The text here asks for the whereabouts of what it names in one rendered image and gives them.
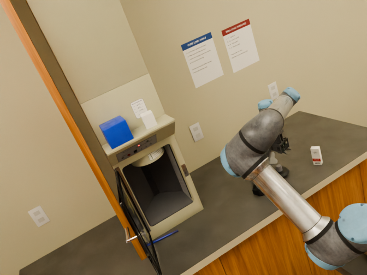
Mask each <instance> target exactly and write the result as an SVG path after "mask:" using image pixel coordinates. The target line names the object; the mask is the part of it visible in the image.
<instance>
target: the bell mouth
mask: <svg viewBox="0 0 367 275"><path fill-rule="evenodd" d="M163 153H164V148H163V147H161V148H159V149H157V150H155V151H153V152H151V153H150V154H148V155H146V156H144V157H142V158H140V159H138V160H136V161H134V162H133V163H131V164H132V165H133V166H137V167H140V166H145V165H148V164H151V163H153V162H155V161H156V160H157V159H159V158H160V157H161V156H162V155H163Z"/></svg>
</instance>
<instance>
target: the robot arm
mask: <svg viewBox="0 0 367 275"><path fill-rule="evenodd" d="M300 98H301V96H300V94H299V93H298V92H297V91H296V90H295V89H294V88H292V87H287V88H286V89H285V90H284V91H283V92H282V93H281V94H280V95H279V96H278V97H277V98H276V100H275V101H274V102H273V101H272V100H271V99H264V100H261V101H260V102H259V103H258V110H259V114H257V115H256V116H255V117H254V118H252V119H251V120H249V121H248V122H247V123H246V124H245V125H244V126H243V127H242V128H241V129H240V130H239V131H238V133H237V134H236V135H235V136H234V137H233V138H232V139H231V140H230V141H229V142H228V143H227V144H226V145H225V147H224V149H223V150H222V151H221V154H220V158H221V163H222V165H223V167H224V169H225V170H226V171H227V172H228V173H229V174H230V175H232V176H234V177H237V178H238V177H242V178H243V179H244V180H250V181H252V182H253V183H254V184H255V185H256V186H257V187H258V188H259V189H260V190H261V191H262V192H263V193H264V194H265V196H266V197H267V198H268V199H269V200H270V201H271V202H272V203H273V204H274V205H275V206H276V207H277V208H278V209H279V210H280V211H281V212H282V213H283V214H284V215H285V216H286V217H287V218H288V219H289V220H290V221H291V222H292V223H293V224H294V225H295V226H296V227H297V228H298V229H299V230H300V231H301V232H302V234H303V241H304V242H305V250H306V252H307V253H308V256H309V258H310V259H311V260H312V261H313V262H314V263H315V264H316V265H318V266H319V267H321V268H323V269H325V270H335V269H337V268H339V267H343V266H344V265H345V264H346V263H348V262H350V261H351V260H353V259H355V258H357V257H358V256H360V255H362V254H363V253H365V252H367V204H361V203H356V204H351V205H348V206H347V207H345V208H344V209H343V210H342V211H341V213H340V215H339V216H340V217H339V219H338V220H337V221H336V222H334V221H333V220H332V219H331V218H330V217H325V216H321V215H320V214H319V213H318V212H317V211H316V210H315V209H314V208H313V207H312V206H311V205H310V204H309V203H308V202H307V201H306V200H305V199H304V198H303V197H302V196H301V195H300V194H299V193H298V192H297V191H296V190H295V189H294V188H293V187H292V186H291V185H290V184H289V183H288V182H287V181H286V180H285V179H284V178H283V177H282V176H281V175H280V174H279V173H278V172H277V171H276V170H275V169H274V168H273V167H272V166H271V165H272V164H277V159H276V158H275V153H274V152H271V151H275V152H278V153H281V154H282V153H284V154H287V150H291V149H290V148H288V147H289V142H288V138H287V137H283V136H282V133H283V129H282V128H283V125H284V120H285V118H286V116H287V115H288V113H289V112H290V110H291V109H292V107H293V106H294V105H295V104H296V103H297V102H298V100H299V99H300Z"/></svg>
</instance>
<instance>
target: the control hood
mask: <svg viewBox="0 0 367 275"><path fill-rule="evenodd" d="M155 120H156V122H157V125H156V126H154V127H152V128H149V129H146V127H145V125H142V126H141V127H139V128H137V129H135V130H132V131H131V133H132V135H133V137H134V139H132V140H130V141H128V142H126V143H124V144H122V145H120V146H118V147H116V148H114V149H112V148H111V147H110V146H109V144H108V143H107V144H105V145H103V146H102V148H103V150H104V152H105V155H106V156H107V158H108V159H109V162H110V164H111V166H114V165H116V164H118V163H120V162H118V160H117V157H116V155H117V154H119V153H121V152H122V151H124V150H126V149H128V148H130V147H132V146H134V145H136V144H138V143H140V142H142V141H144V140H146V139H148V138H150V137H152V136H154V135H155V134H156V138H157V142H156V143H158V142H160V141H162V140H164V139H165V138H167V137H169V136H171V135H173V134H174V133H175V119H173V118H172V117H170V116H168V115H166V114H164V115H162V116H160V117H158V118H156V119H155Z"/></svg>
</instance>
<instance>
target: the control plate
mask: <svg viewBox="0 0 367 275"><path fill-rule="evenodd" d="M147 140H148V142H146V141H147ZM156 142H157V138H156V134H155V135H154V136H152V137H150V138H148V139H146V140H144V141H142V142H140V143H138V144H136V145H134V146H132V147H130V148H128V149H126V150H124V151H122V152H121V153H119V154H117V155H116V157H117V160H118V162H121V161H123V160H124V159H126V158H128V157H130V156H132V155H134V154H136V153H138V152H140V151H142V150H144V149H145V148H147V147H149V146H151V145H153V144H155V143H156ZM150 143H151V144H150ZM138 145H140V146H138ZM145 145H147V146H145ZM140 148H142V149H140ZM135 150H137V152H135V153H134V151H135ZM128 154H131V155H130V156H128ZM123 157H124V158H123ZM122 158H123V159H122Z"/></svg>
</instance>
